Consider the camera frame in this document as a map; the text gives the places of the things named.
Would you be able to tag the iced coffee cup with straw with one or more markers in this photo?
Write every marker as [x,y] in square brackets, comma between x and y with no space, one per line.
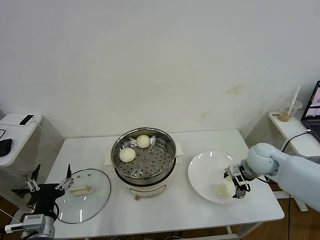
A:
[296,93]

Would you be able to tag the stainless steel steamer pot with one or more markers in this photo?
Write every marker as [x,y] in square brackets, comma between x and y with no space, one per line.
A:
[165,150]

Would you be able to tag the flat white box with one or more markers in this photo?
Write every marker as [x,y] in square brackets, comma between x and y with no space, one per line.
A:
[10,120]

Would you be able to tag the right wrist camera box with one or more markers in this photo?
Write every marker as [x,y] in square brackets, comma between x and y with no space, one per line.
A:
[239,180]

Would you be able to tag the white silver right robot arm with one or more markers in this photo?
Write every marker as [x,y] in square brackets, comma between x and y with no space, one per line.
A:
[287,170]

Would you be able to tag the clear plastic drink cup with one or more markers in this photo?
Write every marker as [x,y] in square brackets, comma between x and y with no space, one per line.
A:
[285,116]

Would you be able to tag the black screen smartphone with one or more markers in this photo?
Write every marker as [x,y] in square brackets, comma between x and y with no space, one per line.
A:
[26,120]

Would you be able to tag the black cloth pouch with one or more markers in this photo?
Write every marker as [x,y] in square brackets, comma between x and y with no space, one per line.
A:
[5,147]

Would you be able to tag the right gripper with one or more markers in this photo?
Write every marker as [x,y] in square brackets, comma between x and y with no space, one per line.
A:
[235,170]

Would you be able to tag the white side table with phone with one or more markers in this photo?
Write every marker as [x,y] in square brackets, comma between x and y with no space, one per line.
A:
[22,140]

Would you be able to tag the black laptop beside cup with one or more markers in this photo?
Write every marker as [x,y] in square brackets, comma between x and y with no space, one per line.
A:
[312,122]

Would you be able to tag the cream electric cooker base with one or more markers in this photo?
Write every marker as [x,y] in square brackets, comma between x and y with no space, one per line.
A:
[150,190]

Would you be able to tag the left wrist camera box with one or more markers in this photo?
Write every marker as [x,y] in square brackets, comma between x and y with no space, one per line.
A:
[32,219]

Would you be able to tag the large white table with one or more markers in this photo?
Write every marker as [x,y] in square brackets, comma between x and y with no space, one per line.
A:
[150,215]

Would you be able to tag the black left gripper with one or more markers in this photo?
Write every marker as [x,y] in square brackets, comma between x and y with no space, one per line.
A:
[46,195]

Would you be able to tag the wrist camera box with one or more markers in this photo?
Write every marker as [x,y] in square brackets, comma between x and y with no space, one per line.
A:
[32,219]
[239,180]

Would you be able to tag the white round plate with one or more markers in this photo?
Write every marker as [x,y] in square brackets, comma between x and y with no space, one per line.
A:
[205,175]

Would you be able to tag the white side table with cup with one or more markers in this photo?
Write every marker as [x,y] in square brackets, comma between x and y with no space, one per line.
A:
[297,147]

